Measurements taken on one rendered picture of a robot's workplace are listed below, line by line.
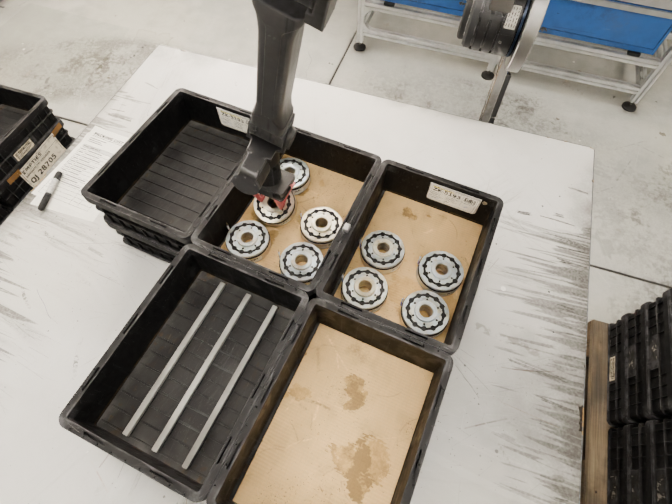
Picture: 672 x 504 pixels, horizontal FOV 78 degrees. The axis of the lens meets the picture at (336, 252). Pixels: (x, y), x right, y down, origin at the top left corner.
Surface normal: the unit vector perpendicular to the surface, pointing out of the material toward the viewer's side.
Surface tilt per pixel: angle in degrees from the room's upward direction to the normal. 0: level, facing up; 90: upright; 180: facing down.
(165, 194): 0
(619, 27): 90
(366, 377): 0
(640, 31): 90
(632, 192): 0
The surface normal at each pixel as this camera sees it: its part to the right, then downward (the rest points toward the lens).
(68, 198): 0.01, -0.49
